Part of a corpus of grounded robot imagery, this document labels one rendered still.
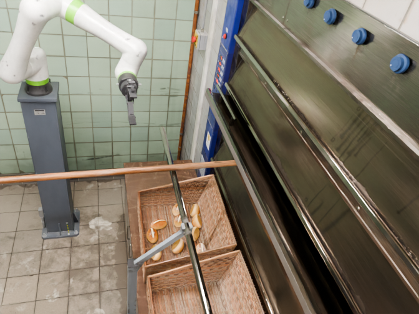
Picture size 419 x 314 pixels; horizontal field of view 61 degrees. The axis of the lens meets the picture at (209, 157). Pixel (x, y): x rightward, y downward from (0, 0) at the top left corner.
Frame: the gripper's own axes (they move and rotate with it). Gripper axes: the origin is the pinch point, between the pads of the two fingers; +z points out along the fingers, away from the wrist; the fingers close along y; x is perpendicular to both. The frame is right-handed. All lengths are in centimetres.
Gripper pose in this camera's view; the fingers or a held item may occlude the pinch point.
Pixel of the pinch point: (133, 109)
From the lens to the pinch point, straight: 158.5
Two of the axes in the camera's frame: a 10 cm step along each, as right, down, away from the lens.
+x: -9.5, 0.5, -2.9
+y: -1.5, 7.7, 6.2
